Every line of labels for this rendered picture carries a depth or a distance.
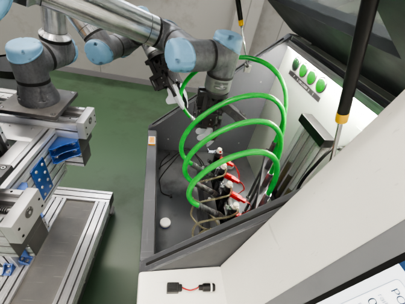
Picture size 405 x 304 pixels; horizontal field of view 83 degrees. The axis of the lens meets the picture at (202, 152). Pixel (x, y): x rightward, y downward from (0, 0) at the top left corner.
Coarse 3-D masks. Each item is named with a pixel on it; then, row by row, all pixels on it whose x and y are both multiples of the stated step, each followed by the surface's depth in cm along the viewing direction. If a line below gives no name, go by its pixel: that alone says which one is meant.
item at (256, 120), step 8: (248, 120) 55; (256, 120) 55; (264, 120) 56; (224, 128) 55; (232, 128) 56; (272, 128) 58; (208, 136) 57; (280, 136) 59; (200, 144) 58; (280, 144) 61; (192, 152) 59; (280, 152) 63; (184, 160) 61; (184, 168) 62; (272, 168) 68; (184, 176) 65; (200, 184) 68; (264, 184) 72; (208, 192) 71; (216, 192) 72
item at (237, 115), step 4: (220, 100) 68; (228, 104) 68; (232, 104) 72; (220, 108) 67; (224, 108) 68; (228, 108) 68; (232, 108) 68; (236, 108) 73; (228, 112) 69; (232, 112) 69; (236, 112) 69; (240, 112) 71; (232, 116) 70; (236, 116) 70; (240, 116) 70; (244, 116) 72; (236, 120) 71; (240, 120) 71
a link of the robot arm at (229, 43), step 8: (216, 32) 56; (224, 32) 56; (232, 32) 57; (216, 40) 56; (224, 40) 55; (232, 40) 54; (240, 40) 56; (224, 48) 55; (232, 48) 55; (240, 48) 58; (224, 56) 56; (232, 56) 57; (216, 64) 56; (224, 64) 57; (232, 64) 58; (208, 72) 62; (216, 72) 60; (224, 72) 59; (232, 72) 60; (224, 80) 61
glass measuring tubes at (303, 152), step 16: (304, 128) 77; (320, 128) 70; (304, 144) 78; (320, 144) 67; (288, 160) 83; (304, 160) 77; (272, 176) 93; (288, 176) 82; (272, 192) 92; (288, 192) 82
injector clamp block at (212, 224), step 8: (208, 184) 86; (200, 192) 88; (200, 200) 87; (216, 200) 87; (216, 208) 78; (224, 208) 79; (200, 216) 86; (208, 216) 75; (200, 224) 85; (208, 224) 74; (216, 224) 73
